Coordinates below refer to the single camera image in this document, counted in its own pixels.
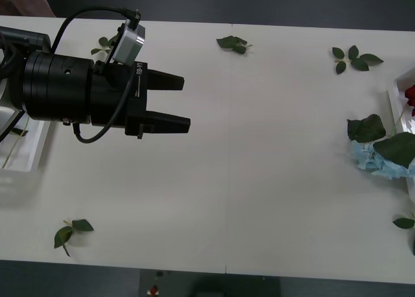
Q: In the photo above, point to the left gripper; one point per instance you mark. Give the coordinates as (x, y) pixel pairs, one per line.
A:
(110, 96)

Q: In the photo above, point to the red artificial rose green stem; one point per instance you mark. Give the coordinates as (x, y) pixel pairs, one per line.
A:
(411, 96)

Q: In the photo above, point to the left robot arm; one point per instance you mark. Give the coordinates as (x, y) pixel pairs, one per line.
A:
(55, 89)

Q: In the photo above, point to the loose green leaf sprig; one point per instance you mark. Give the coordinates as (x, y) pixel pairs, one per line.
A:
(103, 41)
(403, 223)
(63, 235)
(230, 42)
(360, 63)

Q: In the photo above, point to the shallow white box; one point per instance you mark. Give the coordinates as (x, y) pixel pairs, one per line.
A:
(397, 109)
(35, 141)

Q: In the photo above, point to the green-stemmed artificial flower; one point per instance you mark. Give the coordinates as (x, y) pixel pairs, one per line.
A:
(14, 148)

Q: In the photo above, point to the small red button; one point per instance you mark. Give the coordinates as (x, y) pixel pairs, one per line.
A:
(153, 290)

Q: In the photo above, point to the pale blue artificial flower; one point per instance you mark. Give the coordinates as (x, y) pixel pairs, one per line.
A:
(373, 162)

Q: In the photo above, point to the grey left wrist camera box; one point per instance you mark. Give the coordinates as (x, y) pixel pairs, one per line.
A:
(128, 45)

